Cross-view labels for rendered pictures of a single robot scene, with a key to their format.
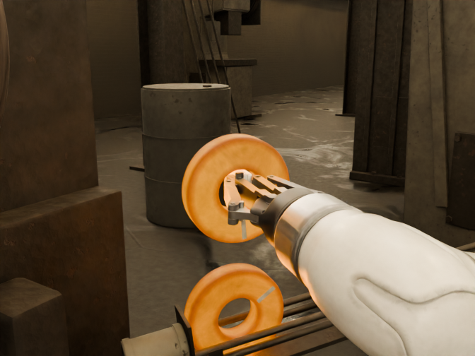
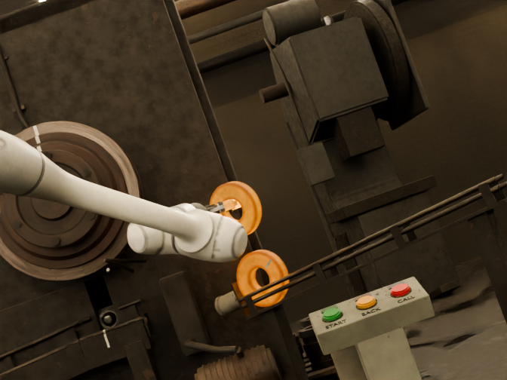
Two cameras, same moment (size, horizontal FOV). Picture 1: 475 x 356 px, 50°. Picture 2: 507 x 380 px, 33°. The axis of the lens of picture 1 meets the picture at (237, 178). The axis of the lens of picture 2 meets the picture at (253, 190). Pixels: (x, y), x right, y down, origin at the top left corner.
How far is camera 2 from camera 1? 207 cm
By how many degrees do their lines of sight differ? 58
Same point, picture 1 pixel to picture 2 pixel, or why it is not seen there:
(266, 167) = (238, 195)
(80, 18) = (207, 142)
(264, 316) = (271, 277)
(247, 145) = (225, 187)
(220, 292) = (245, 265)
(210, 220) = not seen: hidden behind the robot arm
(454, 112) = not seen: outside the picture
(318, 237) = not seen: hidden behind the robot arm
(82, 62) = (214, 163)
